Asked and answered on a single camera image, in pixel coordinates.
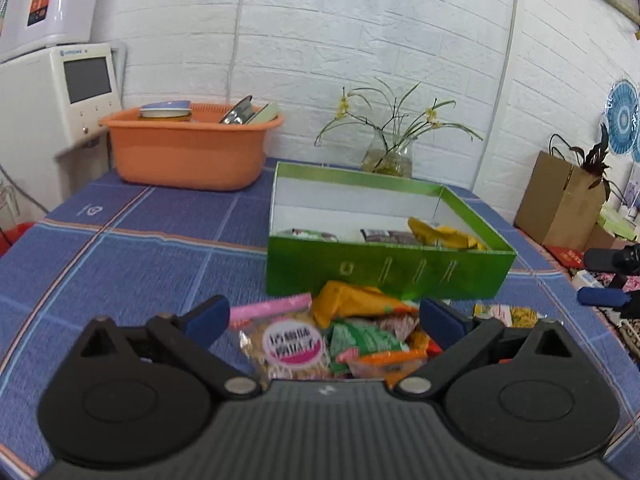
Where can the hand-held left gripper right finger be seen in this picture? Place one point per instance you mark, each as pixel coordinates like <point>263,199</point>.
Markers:
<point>440,320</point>

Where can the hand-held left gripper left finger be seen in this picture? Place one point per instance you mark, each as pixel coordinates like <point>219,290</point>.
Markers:
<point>207,317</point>

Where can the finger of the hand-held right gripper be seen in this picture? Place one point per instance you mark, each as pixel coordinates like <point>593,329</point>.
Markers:
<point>600,296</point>
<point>602,259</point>

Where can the orange striped snack packet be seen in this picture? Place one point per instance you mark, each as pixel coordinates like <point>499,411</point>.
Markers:
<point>390,360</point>

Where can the orange yellow snack packet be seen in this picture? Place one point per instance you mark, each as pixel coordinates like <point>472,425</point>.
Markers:
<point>350,300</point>

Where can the green cardboard box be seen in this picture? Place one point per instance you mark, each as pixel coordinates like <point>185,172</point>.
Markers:
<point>350,270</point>

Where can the brown cardboard box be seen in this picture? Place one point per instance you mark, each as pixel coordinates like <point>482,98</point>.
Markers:
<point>605,239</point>

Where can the red booklet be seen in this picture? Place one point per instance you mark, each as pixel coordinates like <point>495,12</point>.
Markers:
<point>565,256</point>

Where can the pale green box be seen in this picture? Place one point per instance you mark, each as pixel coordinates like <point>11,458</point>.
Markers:
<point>617,220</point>

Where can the brown paper bag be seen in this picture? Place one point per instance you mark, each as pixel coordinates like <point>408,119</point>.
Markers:
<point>555,205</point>

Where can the crumpled yellow snack packet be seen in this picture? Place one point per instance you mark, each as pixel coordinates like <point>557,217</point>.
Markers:
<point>440,234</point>

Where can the brown snack packet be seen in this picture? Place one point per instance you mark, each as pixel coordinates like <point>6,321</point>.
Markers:
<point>387,236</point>

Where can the purple leaf plant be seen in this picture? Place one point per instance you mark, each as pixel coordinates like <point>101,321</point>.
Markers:
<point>595,160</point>

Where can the blue plaid tablecloth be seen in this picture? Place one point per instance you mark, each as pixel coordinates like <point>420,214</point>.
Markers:
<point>125,260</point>

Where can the small blue paper fan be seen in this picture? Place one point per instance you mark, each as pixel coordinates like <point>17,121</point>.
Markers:
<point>637,140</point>

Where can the green white snack packet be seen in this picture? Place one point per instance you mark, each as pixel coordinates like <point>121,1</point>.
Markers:
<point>305,234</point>

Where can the large blue paper fan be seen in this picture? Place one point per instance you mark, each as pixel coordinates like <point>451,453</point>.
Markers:
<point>622,117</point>

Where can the orange plastic basin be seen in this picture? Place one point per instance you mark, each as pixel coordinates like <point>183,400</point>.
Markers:
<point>185,155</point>

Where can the glass vase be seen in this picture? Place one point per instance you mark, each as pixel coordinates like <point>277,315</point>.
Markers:
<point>387,157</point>

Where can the yellow flowering plant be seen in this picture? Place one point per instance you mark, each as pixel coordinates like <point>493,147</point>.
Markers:
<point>400,120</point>

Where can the steel bowl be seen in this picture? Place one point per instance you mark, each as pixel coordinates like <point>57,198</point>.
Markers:
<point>237,112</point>

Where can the dishes in basin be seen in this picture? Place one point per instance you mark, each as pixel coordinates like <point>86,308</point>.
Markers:
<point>165,110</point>

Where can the pale green plate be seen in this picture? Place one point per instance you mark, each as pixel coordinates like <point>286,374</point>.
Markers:
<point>264,113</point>

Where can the white appliance with screen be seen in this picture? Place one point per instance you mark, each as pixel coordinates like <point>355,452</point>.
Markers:
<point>35,110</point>

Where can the tall white appliance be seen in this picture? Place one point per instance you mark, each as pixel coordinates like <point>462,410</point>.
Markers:
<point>45,0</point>

